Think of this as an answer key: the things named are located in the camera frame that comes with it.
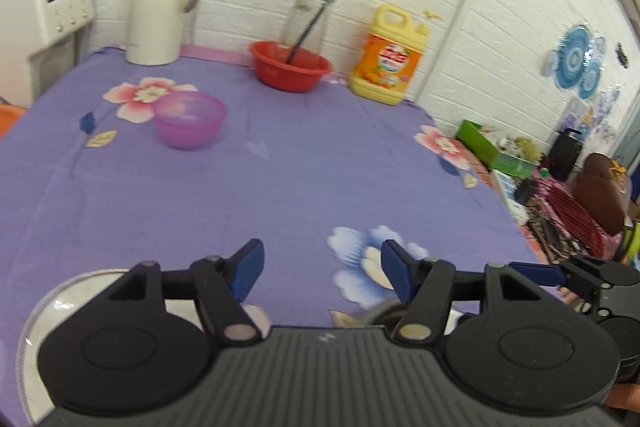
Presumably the white water dispenser machine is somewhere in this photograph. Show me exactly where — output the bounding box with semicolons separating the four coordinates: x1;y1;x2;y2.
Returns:
0;0;98;102

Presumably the small blue paper fan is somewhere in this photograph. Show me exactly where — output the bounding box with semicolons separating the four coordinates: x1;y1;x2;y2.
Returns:
577;57;603;100

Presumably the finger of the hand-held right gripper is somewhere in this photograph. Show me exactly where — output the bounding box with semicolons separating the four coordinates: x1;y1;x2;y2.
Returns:
509;254;640;308

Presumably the yellow loofah sponge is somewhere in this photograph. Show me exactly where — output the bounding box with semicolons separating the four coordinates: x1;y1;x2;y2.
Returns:
510;137;541;162

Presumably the red plastic basin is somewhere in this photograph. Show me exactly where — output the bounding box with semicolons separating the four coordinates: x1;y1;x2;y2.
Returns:
248;40;333;93

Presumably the yellow detergent bottle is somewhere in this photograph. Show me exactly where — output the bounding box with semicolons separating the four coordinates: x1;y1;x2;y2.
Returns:
348;4;445;106

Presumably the white power strip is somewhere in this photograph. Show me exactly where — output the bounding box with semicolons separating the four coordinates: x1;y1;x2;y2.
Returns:
490;169;531;228

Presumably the white thermos jug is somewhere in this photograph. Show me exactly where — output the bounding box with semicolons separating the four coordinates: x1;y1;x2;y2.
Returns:
125;0;207;66

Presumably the orange plastic stool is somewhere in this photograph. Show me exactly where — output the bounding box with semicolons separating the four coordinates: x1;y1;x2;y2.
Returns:
0;104;26;138

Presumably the black charger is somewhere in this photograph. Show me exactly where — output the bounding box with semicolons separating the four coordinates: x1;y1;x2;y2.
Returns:
514;178;538;205

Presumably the glass pitcher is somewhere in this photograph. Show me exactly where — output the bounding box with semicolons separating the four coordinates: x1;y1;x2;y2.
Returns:
280;0;333;58

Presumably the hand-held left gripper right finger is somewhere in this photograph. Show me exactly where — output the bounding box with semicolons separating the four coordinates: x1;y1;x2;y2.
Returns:
381;239;553;344

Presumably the red plastic basket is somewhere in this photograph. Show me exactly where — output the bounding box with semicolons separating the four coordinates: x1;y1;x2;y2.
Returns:
542;183;606;253

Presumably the large blue paper fan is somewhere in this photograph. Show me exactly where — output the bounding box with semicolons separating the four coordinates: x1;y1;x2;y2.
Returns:
552;23;596;92

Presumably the purple floral tablecloth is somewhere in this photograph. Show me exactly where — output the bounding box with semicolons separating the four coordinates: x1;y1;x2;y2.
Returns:
0;44;556;427

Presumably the brown bag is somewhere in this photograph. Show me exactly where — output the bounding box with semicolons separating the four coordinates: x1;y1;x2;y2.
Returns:
570;152;633;235

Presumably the white plate with blue rim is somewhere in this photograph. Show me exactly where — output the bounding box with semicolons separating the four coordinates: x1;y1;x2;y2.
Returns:
16;269;211;425

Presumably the black kettle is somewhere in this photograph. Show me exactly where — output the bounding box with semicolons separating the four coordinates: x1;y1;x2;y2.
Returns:
548;128;584;182

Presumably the green box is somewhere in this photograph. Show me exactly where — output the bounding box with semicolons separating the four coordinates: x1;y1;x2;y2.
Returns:
456;119;538;180

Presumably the purple plastic bowl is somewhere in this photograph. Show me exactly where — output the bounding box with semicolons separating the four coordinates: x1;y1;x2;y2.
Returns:
152;92;227;151

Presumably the brown patterned cloth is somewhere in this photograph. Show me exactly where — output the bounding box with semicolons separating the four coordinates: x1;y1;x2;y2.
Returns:
525;202;591;260

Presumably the black stirring stick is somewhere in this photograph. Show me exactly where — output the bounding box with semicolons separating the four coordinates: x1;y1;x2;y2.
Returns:
285;0;341;64

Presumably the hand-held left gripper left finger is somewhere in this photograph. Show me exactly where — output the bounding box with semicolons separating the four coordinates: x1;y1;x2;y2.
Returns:
102;238;266;345

